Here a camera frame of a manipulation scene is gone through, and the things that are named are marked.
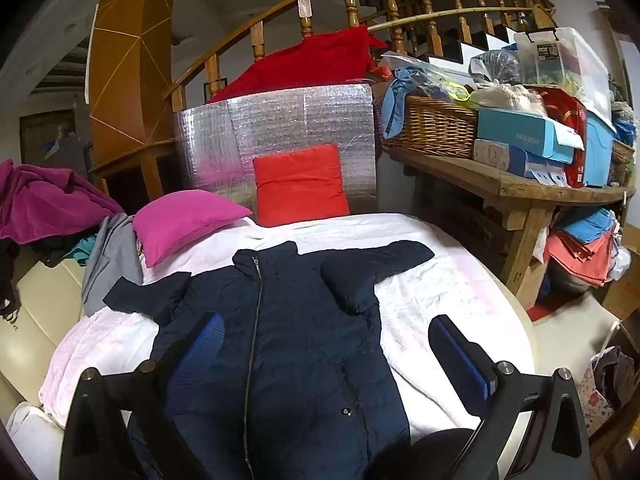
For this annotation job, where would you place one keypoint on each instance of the teal cloth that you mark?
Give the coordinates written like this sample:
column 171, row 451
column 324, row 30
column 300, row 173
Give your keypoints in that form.
column 80, row 250

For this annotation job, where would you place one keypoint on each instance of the clear plastic bag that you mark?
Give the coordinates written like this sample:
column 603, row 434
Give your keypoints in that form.
column 495, row 67

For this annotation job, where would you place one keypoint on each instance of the small wicker basket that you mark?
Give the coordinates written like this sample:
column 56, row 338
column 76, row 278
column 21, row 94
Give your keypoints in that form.
column 622, row 152

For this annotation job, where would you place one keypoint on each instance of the wooden bench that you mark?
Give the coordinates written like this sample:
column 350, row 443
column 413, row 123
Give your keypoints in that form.
column 450, row 170

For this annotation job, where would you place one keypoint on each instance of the magenta pillow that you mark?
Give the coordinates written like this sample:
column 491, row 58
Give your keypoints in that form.
column 185, row 220

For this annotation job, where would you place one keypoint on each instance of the orange-red pillow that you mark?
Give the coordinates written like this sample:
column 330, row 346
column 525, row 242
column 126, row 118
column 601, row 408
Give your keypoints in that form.
column 300, row 185

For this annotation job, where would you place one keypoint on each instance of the silver foil insulation board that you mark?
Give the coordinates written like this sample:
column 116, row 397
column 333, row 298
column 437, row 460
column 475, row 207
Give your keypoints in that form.
column 300, row 115

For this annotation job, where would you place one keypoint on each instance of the blue folded cloth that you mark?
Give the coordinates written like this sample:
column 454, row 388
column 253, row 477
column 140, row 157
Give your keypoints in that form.
column 590, row 225

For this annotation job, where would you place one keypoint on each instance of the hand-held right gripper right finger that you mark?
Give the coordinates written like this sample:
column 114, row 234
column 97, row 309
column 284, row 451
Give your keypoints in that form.
column 460, row 360

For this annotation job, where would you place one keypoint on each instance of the orange angular column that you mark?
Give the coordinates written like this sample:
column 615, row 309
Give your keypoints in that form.
column 130, row 60

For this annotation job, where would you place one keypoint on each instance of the navy padded jacket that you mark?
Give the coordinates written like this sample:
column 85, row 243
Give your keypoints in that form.
column 290, row 335

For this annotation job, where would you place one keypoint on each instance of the large wicker basket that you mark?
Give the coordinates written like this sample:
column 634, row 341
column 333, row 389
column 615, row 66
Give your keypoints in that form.
column 430, row 127

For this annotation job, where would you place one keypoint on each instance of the floral paper bag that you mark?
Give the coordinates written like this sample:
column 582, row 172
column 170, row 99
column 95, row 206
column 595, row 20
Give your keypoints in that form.
column 595, row 400

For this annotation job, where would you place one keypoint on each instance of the brown cardboard box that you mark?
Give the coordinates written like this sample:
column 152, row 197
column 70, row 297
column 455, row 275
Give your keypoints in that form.
column 625, row 290

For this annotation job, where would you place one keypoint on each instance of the magenta cloth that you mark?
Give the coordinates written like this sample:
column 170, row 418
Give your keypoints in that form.
column 45, row 200

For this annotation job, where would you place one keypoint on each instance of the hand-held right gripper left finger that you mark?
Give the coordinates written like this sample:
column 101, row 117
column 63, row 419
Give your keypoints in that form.
column 200, row 350

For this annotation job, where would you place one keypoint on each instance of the coral folded cloth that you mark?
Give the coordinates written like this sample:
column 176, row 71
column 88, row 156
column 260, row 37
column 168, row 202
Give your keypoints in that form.
column 575, row 260

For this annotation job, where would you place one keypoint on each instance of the wooden side cabinet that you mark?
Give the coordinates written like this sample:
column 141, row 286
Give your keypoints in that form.
column 150, row 170

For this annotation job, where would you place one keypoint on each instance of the blue plastic bin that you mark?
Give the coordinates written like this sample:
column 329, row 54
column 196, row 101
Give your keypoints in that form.
column 597, row 155

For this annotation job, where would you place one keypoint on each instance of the black cloth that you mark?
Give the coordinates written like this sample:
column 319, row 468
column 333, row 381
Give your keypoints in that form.
column 7, row 275

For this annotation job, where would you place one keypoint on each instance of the staircase steps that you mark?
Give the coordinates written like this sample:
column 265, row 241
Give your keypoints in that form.
column 465, row 50

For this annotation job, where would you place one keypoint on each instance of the beige leather sofa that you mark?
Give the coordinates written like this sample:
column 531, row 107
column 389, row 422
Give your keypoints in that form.
column 40, row 300

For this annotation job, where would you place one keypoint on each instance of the grey garment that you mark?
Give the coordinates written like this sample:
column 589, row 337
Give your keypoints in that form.
column 110, row 260

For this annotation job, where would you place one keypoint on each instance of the clear plastic storage box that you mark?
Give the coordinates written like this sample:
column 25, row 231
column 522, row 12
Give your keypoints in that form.
column 565, row 60

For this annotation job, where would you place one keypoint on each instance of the white pink fleece blanket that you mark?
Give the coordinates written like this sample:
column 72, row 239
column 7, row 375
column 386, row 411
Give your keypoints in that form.
column 440, row 280

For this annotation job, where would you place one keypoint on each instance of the wooden stair railing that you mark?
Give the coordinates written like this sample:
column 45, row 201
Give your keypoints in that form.
column 258, row 42

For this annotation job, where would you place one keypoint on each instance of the large red cushion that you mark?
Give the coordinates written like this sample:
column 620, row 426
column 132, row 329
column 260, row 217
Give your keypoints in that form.
column 310, row 60

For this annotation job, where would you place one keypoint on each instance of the light blue cardboard box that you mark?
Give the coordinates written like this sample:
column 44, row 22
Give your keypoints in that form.
column 515, row 130

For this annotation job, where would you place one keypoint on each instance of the red gift box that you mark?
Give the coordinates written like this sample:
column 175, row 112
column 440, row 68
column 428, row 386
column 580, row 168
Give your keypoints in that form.
column 565, row 105

